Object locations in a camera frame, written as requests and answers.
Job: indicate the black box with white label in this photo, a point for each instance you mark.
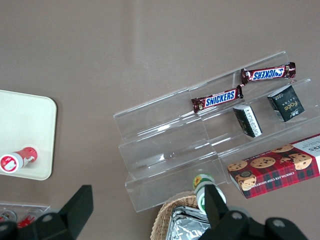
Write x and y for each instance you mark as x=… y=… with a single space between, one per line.
x=248 y=120

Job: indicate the red tartan cookie box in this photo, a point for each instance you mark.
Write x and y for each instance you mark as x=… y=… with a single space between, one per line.
x=272 y=170

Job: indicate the clear acrylic bin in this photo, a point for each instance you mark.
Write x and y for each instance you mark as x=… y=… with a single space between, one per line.
x=27 y=208

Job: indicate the black box with gold print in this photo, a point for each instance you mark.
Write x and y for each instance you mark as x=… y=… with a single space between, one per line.
x=287 y=103

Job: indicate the small red white bottle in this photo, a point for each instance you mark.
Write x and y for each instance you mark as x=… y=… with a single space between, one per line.
x=27 y=218
x=6 y=215

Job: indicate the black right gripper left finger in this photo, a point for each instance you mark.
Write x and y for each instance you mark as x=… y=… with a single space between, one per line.
x=72 y=210

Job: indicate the green white sunflower bottle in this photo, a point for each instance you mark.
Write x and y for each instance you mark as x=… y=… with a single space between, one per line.
x=201 y=181

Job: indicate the foil wrapped sandwich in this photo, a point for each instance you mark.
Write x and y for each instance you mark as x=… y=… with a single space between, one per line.
x=185 y=225

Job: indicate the clear acrylic tiered stand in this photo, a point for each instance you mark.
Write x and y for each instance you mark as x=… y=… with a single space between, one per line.
x=275 y=135
x=160 y=145

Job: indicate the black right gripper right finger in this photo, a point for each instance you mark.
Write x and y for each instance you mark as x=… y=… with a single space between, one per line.
x=215 y=207

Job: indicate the Snickers chocolate bar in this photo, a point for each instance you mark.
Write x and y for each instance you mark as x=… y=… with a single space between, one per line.
x=267 y=73
x=220 y=98

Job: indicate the red white capped bottle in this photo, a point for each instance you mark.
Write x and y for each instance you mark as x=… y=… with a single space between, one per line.
x=23 y=156

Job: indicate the woven wicker basket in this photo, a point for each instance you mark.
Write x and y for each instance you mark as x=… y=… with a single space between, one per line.
x=161 y=220

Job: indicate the cream plastic tray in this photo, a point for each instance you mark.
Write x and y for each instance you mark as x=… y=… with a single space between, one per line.
x=27 y=120

